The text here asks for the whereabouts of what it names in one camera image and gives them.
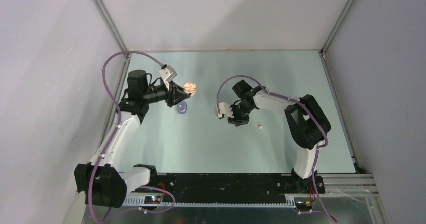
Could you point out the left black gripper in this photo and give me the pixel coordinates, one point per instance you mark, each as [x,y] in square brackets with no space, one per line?
[173,97]

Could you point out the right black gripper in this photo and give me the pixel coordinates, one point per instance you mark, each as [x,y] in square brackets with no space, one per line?
[236,120]

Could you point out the beige earbud charging case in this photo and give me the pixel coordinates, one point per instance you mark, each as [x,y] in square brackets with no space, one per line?
[190,88]

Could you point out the purple earbud charging case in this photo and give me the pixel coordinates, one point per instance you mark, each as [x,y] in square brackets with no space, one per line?
[182,107]

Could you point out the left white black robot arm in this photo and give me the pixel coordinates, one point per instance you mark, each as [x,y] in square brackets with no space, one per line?
[101,179]

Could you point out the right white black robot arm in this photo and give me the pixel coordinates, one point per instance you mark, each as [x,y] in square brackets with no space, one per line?
[307,122]

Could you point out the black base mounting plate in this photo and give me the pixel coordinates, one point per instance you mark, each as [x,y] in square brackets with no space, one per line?
[168,197]

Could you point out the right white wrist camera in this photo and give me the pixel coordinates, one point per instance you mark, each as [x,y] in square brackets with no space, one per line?
[224,110]

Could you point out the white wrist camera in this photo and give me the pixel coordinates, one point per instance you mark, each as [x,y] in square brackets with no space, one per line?
[224,110]
[167,73]

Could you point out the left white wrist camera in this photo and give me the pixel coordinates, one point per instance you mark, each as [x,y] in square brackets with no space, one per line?
[167,73]

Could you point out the aluminium frame rail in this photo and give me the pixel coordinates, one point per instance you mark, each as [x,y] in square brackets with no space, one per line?
[346,186]

